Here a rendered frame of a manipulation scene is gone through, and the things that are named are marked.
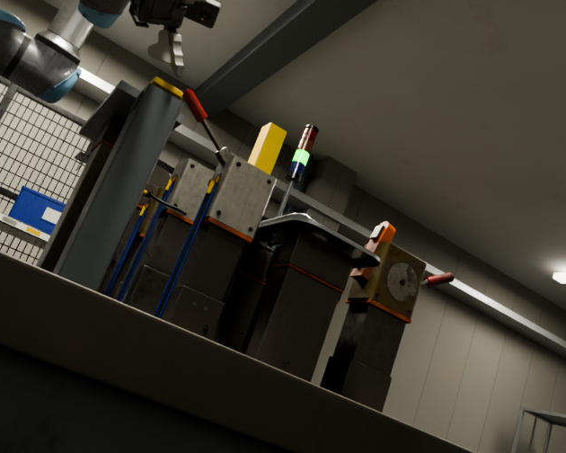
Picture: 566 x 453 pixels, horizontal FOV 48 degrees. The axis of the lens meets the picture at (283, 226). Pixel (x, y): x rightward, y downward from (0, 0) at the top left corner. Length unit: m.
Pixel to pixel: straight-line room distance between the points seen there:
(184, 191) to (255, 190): 0.26
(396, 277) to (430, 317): 4.73
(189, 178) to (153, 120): 0.21
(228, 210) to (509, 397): 5.76
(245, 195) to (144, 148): 0.20
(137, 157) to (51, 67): 0.57
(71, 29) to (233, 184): 0.74
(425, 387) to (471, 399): 0.56
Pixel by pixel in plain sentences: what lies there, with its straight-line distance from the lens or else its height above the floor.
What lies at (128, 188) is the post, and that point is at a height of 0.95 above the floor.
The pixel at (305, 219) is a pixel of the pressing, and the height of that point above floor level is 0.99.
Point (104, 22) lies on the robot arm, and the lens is 1.37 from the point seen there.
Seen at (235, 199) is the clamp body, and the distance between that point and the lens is 1.05.
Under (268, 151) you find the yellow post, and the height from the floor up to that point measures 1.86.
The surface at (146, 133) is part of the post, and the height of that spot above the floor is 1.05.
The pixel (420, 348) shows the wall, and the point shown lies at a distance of 5.86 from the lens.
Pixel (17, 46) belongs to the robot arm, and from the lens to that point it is 1.63.
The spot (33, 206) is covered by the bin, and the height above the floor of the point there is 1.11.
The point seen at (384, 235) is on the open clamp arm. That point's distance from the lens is 1.23.
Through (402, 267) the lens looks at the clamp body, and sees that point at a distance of 1.22.
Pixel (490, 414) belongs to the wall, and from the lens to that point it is 6.49.
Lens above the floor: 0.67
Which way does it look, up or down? 17 degrees up
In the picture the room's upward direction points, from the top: 21 degrees clockwise
